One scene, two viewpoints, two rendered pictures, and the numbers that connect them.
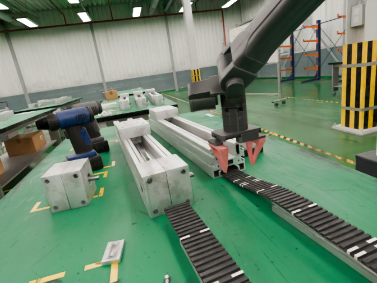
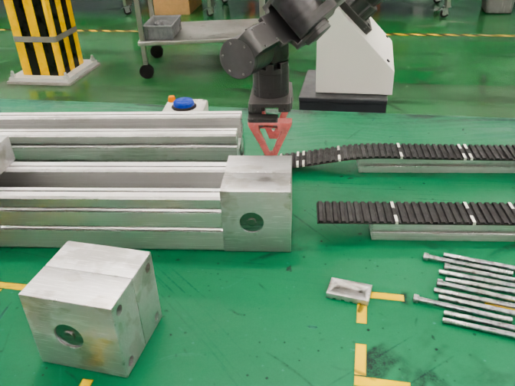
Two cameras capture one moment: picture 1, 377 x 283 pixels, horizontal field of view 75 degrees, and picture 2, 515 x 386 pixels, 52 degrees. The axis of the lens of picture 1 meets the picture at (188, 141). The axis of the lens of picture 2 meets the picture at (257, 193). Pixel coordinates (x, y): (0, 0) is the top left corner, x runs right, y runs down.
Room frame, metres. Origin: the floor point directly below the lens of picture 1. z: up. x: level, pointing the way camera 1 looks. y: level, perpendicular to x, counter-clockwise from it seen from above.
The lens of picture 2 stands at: (0.27, 0.63, 1.21)
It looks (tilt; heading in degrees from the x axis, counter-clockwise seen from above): 31 degrees down; 293
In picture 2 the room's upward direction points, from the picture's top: 2 degrees counter-clockwise
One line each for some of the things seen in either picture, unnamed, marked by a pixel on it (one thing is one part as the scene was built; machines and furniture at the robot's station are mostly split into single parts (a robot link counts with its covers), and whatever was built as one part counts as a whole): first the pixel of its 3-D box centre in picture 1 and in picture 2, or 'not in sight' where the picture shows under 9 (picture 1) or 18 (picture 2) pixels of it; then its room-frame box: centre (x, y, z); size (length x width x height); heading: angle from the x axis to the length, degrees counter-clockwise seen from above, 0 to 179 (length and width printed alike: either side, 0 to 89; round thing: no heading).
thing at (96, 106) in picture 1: (81, 130); not in sight; (1.02, 0.44, 0.89); 0.20 x 0.08 x 0.22; 122
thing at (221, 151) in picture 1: (228, 153); (270, 129); (0.55, -0.09, 0.86); 0.07 x 0.07 x 0.09; 18
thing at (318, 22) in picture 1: (310, 51); not in sight; (9.84, -5.14, 1.10); 3.30 x 0.90 x 2.20; 11
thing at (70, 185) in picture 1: (76, 182); (102, 299); (0.60, 0.31, 0.83); 0.11 x 0.10 x 0.10; 98
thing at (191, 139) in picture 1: (180, 133); (14, 145); (1.00, 0.03, 0.82); 0.80 x 0.10 x 0.09; 18
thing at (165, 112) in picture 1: (163, 114); not in sight; (1.23, 0.10, 0.87); 0.16 x 0.11 x 0.07; 18
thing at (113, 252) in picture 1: (114, 251); (349, 291); (0.36, 0.16, 0.78); 0.05 x 0.03 x 0.01; 3
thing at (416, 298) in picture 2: not in sight; (460, 309); (0.24, 0.14, 0.78); 0.11 x 0.01 x 0.01; 1
